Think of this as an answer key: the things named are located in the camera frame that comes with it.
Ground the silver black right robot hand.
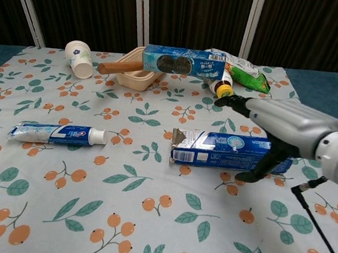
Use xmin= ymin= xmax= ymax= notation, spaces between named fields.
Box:
xmin=207 ymin=92 xmax=338 ymax=192

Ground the blue toothpaste carton box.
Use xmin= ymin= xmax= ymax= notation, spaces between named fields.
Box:
xmin=169 ymin=127 xmax=296 ymax=177

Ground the blue white toothpaste tube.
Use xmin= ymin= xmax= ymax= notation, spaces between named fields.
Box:
xmin=7 ymin=118 xmax=110 ymax=151

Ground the blue cookie box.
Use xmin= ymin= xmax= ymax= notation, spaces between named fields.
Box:
xmin=140 ymin=43 xmax=228 ymax=81

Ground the green silver snack bag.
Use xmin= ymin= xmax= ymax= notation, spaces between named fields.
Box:
xmin=201 ymin=47 xmax=275 ymax=94

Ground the brown bottle with yellow cap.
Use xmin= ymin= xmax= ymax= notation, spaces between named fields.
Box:
xmin=207 ymin=70 xmax=237 ymax=99

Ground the beige rectangular food tray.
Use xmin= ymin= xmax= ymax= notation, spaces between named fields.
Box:
xmin=114 ymin=44 xmax=167 ymax=94

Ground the wooden rolling pin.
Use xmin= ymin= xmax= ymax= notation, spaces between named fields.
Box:
xmin=97 ymin=57 xmax=145 ymax=79

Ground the fruit and leaf print tablecloth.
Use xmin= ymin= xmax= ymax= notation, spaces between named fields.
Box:
xmin=0 ymin=40 xmax=338 ymax=253

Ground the white flower print paper cup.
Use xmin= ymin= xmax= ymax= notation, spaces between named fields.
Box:
xmin=62 ymin=39 xmax=97 ymax=80

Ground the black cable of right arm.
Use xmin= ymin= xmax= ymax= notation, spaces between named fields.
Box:
xmin=284 ymin=173 xmax=338 ymax=253

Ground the white screen frame post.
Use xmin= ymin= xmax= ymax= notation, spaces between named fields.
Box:
xmin=237 ymin=0 xmax=267 ymax=63
xmin=2 ymin=0 xmax=51 ymax=48
xmin=128 ymin=0 xmax=154 ymax=48

